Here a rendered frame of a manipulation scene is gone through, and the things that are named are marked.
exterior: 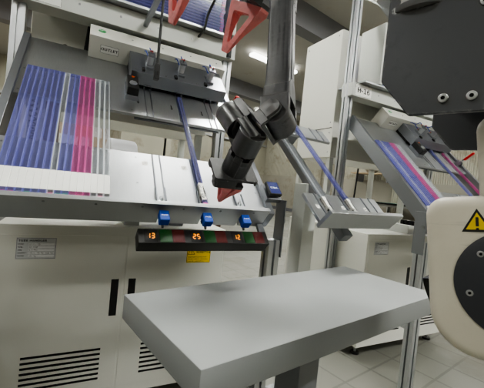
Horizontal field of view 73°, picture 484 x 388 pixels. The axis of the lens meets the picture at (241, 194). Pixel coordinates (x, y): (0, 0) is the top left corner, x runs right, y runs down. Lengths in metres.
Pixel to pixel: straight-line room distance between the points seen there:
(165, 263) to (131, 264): 0.11
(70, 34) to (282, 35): 0.95
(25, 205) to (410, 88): 0.72
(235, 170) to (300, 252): 0.56
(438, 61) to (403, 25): 0.06
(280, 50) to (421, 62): 0.39
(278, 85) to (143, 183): 0.42
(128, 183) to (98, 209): 0.11
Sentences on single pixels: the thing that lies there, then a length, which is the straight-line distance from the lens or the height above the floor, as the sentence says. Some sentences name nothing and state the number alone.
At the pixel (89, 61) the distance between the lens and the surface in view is 1.30.
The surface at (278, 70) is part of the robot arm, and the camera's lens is 0.71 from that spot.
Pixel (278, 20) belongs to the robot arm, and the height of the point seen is 1.16.
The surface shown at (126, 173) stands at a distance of 0.88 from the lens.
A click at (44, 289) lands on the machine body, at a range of 1.16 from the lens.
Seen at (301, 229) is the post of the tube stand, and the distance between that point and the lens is 1.14.
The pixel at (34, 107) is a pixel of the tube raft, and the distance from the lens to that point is 1.02.
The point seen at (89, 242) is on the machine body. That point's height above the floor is 0.57.
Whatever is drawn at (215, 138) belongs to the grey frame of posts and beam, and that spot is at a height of 0.98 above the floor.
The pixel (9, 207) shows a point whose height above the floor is 0.70.
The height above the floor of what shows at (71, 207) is 0.71.
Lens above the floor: 0.79
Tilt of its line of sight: 2 degrees down
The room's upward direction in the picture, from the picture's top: 6 degrees clockwise
